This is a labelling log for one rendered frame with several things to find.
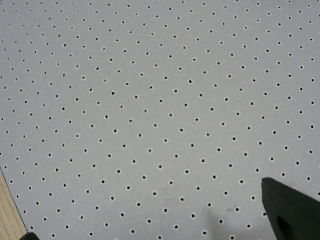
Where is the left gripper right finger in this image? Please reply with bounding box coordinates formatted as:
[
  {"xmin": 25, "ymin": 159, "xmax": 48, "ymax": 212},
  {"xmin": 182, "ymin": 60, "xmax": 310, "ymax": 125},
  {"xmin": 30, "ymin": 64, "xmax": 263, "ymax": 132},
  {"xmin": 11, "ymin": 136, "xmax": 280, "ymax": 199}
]
[{"xmin": 261, "ymin": 177, "xmax": 320, "ymax": 240}]

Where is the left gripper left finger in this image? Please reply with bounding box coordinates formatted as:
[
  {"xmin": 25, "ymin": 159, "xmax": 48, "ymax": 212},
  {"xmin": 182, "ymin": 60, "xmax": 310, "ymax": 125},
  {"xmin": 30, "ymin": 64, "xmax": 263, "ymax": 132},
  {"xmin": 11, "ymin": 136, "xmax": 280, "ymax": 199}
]
[{"xmin": 19, "ymin": 232, "xmax": 40, "ymax": 240}]

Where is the grey base plate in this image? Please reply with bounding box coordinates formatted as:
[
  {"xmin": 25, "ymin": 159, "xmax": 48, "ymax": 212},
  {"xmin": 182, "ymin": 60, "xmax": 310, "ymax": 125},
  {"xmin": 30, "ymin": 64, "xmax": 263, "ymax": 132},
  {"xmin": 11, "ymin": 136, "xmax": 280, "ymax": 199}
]
[{"xmin": 0, "ymin": 0, "xmax": 320, "ymax": 240}]

